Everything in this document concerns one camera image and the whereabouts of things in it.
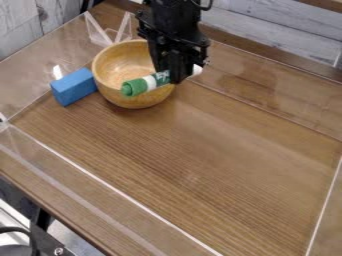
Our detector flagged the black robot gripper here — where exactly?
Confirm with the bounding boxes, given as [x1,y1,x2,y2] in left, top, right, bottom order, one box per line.
[136,0,213,84]

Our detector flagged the green white dry-erase marker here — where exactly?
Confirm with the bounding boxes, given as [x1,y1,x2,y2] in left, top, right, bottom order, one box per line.
[120,68,173,97]

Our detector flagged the brown wooden bowl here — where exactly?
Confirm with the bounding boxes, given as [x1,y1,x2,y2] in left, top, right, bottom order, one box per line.
[90,39,175,109]

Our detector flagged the blue rectangular block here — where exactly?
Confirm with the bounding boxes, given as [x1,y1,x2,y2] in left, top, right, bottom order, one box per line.
[49,68,97,107]

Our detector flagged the black table leg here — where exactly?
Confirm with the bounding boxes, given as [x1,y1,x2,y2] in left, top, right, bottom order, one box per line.
[34,208,52,231]

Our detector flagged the clear acrylic corner bracket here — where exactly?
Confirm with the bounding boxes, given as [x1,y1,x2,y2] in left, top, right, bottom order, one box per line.
[84,12,132,47]

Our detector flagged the clear acrylic tray wall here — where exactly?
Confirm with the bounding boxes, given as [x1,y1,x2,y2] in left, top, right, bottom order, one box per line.
[0,113,223,256]

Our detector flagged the black cable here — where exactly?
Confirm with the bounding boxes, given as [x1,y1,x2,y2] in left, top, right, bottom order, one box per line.
[0,226,44,256]

